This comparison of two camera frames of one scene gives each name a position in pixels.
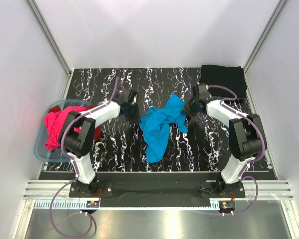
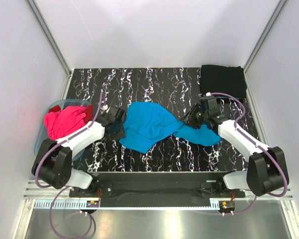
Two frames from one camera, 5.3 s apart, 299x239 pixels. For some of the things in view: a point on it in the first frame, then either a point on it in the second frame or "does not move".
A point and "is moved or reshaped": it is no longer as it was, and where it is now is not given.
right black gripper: x=190 y=109 -> x=192 y=117
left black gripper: x=131 y=113 -> x=120 y=125
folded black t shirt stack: x=230 y=76 does not move
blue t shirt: x=156 y=124 is moved or reshaped
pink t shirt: x=53 y=121 does not move
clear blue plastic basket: x=41 y=152 does not move
